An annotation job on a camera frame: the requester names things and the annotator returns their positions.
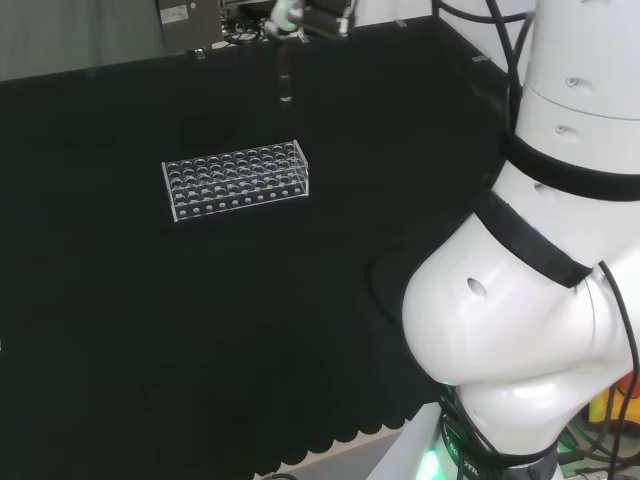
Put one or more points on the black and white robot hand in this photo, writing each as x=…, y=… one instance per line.
x=315, y=15

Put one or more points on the clear glass test tube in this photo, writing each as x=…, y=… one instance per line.
x=285, y=70

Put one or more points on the clear test tube rack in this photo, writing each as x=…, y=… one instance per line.
x=235, y=181

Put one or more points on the grey metal box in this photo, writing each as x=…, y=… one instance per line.
x=189, y=24

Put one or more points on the black bench cloth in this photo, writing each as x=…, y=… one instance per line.
x=200, y=280

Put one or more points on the yellow stop button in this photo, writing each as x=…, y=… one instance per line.
x=612, y=400

